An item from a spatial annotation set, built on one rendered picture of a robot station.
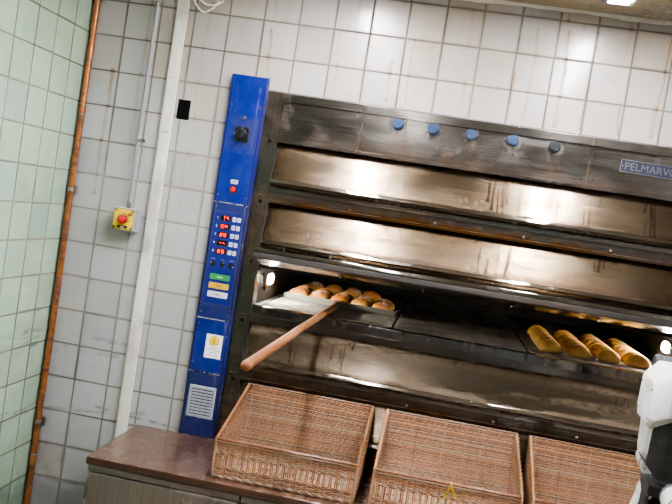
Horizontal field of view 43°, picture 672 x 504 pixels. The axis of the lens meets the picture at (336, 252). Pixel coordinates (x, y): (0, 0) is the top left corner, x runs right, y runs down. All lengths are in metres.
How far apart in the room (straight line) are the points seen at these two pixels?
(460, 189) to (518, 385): 0.85
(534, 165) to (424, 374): 0.98
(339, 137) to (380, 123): 0.18
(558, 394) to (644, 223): 0.78
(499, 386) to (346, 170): 1.11
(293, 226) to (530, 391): 1.21
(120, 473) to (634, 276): 2.18
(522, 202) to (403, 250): 0.53
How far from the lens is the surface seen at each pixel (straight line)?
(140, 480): 3.37
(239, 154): 3.65
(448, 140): 3.59
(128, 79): 3.88
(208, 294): 3.69
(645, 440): 2.48
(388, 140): 3.60
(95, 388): 3.95
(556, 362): 3.63
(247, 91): 3.68
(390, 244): 3.57
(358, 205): 3.58
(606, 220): 3.61
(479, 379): 3.63
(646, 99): 3.68
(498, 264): 3.56
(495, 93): 3.60
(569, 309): 3.46
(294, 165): 3.63
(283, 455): 3.24
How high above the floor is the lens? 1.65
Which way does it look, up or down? 3 degrees down
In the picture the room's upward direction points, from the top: 9 degrees clockwise
